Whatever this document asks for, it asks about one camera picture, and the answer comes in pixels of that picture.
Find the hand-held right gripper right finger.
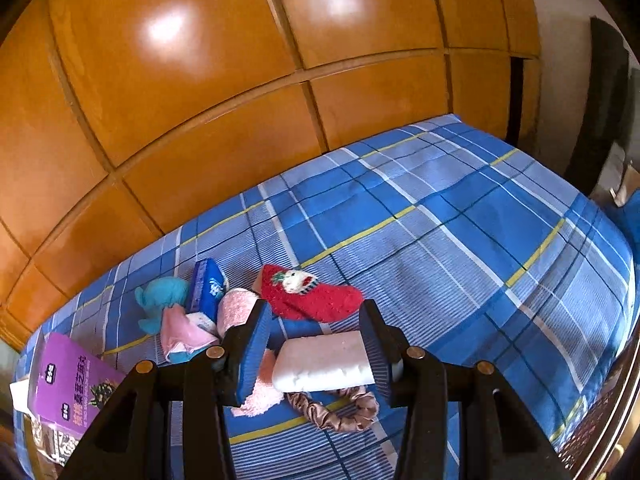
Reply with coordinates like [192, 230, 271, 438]
[359, 299, 571, 480]

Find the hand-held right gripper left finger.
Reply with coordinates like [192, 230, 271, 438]
[59, 300, 273, 480]

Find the blue tissue packet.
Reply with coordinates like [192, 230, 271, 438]
[189, 258, 230, 323]

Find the red fluffy sock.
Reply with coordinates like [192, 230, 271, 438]
[257, 264, 365, 323]

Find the teal and pink fluffy sock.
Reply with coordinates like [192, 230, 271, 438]
[134, 277, 223, 365]

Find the purple cardboard box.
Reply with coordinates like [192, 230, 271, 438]
[27, 332, 128, 468]

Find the brown satin scrunchie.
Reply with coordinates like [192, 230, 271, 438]
[286, 390, 380, 432]

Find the blue plaid bed sheet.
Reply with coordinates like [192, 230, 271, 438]
[15, 112, 636, 480]

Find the wooden panel wardrobe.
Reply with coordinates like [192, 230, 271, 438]
[0, 0, 543, 356]

